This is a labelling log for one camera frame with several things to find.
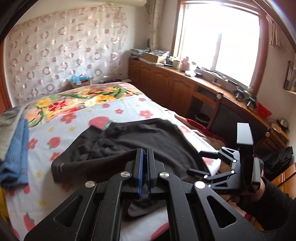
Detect cardboard box on cabinet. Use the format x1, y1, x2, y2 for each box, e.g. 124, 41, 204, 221
142, 53, 167, 63

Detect black pants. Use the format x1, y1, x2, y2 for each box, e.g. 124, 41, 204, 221
51, 117, 212, 222

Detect window with wooden frame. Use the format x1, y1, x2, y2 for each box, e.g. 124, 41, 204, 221
171, 1, 268, 93

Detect black bag on floor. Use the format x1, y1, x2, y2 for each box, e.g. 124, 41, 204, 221
261, 146, 293, 181

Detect folded grey-green pants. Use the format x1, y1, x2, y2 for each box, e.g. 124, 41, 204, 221
0, 106, 23, 162

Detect orange floral blanket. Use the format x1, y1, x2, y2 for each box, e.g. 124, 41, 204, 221
24, 82, 142, 128

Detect window side curtain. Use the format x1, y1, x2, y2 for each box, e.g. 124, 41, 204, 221
149, 0, 164, 50

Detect circle pattern sheer curtain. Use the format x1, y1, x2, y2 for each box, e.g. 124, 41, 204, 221
4, 4, 128, 104

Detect person's right hand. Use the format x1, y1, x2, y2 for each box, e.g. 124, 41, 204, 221
245, 178, 265, 201

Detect white cup on cabinet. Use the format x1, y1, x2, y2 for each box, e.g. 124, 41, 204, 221
173, 60, 181, 70

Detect blue tissue box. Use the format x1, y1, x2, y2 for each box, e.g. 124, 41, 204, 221
71, 75, 90, 88

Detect white air conditioner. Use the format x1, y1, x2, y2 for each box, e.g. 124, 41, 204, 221
105, 0, 147, 7

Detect long wooden cabinet desk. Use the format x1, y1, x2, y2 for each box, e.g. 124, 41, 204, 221
128, 59, 289, 151

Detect yellow plush toy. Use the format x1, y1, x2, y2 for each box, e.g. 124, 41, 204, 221
0, 188, 9, 224

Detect strawberry flower print bedsheet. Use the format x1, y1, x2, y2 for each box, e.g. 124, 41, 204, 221
6, 93, 221, 240

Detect folded blue jeans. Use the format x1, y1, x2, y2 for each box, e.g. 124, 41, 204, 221
1, 114, 29, 189

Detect wooden chair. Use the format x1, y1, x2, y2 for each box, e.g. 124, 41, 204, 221
186, 90, 223, 128

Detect pink figurine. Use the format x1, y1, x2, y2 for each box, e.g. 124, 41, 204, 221
181, 57, 190, 72

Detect wooden slatted wardrobe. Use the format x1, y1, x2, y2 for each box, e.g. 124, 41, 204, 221
0, 43, 11, 113

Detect right forearm black sleeve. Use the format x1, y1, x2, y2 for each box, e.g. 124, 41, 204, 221
235, 177, 295, 240

